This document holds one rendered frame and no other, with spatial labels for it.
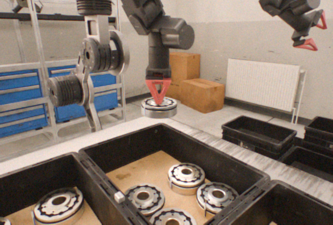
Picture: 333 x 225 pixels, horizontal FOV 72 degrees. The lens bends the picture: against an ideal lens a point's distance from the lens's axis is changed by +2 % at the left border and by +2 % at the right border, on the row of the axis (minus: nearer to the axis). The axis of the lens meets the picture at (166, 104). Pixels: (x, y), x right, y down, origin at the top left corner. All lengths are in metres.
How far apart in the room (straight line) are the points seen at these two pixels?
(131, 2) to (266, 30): 3.13
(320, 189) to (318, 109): 2.52
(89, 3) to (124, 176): 0.65
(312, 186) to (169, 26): 0.77
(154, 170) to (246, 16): 3.22
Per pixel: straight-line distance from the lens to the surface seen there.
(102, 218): 0.57
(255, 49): 3.64
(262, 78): 3.51
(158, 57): 0.60
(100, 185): 0.53
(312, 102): 3.48
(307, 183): 1.03
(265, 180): 0.56
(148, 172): 0.72
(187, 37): 0.55
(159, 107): 0.61
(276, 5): 0.93
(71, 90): 1.42
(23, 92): 2.42
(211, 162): 0.66
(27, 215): 0.68
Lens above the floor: 1.25
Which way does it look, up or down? 19 degrees down
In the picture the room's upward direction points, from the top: straight up
